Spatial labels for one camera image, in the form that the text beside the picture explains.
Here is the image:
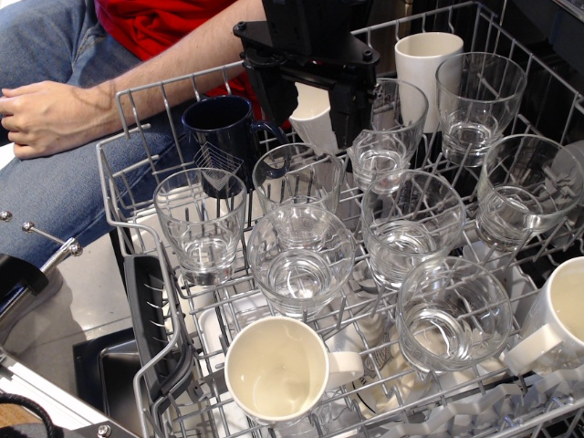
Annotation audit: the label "tall clear glass back right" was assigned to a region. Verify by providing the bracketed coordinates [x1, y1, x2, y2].
[435, 52, 527, 167]

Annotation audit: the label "clear drinking glass front left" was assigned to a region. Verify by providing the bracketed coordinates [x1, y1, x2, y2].
[153, 168, 247, 287]

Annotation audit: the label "black rack side handle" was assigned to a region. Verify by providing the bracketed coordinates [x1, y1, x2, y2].
[124, 255, 193, 402]

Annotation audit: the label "clear glass far right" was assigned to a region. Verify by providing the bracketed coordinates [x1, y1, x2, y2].
[475, 134, 583, 252]

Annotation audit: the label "white ceramic mug right edge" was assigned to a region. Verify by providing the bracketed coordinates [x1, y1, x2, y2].
[505, 256, 583, 375]

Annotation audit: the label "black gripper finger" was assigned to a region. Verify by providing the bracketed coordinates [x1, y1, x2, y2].
[245, 66, 298, 125]
[328, 82, 375, 150]

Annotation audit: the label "clear glass under gripper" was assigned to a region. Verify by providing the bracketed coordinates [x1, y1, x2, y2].
[348, 78, 429, 191]

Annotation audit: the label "dark blue ceramic mug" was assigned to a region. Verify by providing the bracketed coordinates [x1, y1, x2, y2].
[182, 95, 287, 193]

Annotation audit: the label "tall white ceramic cup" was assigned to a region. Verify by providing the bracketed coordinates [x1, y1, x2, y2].
[394, 32, 464, 133]

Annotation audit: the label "clear drinking glass behind mug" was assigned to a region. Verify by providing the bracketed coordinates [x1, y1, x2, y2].
[252, 142, 346, 214]

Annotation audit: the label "wide clear glass cup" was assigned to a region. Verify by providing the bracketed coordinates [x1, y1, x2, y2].
[247, 203, 356, 318]
[396, 256, 513, 373]

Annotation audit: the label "chrome rod with ball ends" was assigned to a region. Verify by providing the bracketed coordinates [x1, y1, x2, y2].
[22, 222, 83, 274]

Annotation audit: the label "clear drinking glass centre right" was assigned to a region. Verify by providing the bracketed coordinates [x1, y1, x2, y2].
[361, 169, 466, 290]

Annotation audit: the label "person's bare forearm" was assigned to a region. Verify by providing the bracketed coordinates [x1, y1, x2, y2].
[109, 0, 267, 124]

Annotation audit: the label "person's bare hand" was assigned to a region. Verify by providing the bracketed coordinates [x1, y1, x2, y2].
[1, 80, 120, 160]

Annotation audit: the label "red shirt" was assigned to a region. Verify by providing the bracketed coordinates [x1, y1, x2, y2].
[94, 0, 262, 120]

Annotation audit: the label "grey wire dishwasher rack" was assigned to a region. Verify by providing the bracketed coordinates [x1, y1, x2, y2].
[98, 1, 583, 437]

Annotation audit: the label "wide clear glass cup centre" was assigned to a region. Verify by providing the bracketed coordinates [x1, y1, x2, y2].
[247, 203, 356, 318]

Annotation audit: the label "wide clear glass cup front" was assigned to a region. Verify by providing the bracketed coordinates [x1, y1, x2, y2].
[396, 256, 513, 373]

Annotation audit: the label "cream ceramic mug front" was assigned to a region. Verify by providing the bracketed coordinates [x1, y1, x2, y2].
[224, 316, 364, 425]

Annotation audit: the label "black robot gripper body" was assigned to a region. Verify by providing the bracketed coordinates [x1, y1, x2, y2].
[234, 1, 380, 87]

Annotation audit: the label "blue jeans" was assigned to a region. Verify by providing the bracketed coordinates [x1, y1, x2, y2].
[1, 1, 196, 266]

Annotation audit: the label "tilted white ceramic cup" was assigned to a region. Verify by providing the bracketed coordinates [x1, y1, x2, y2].
[289, 82, 339, 153]

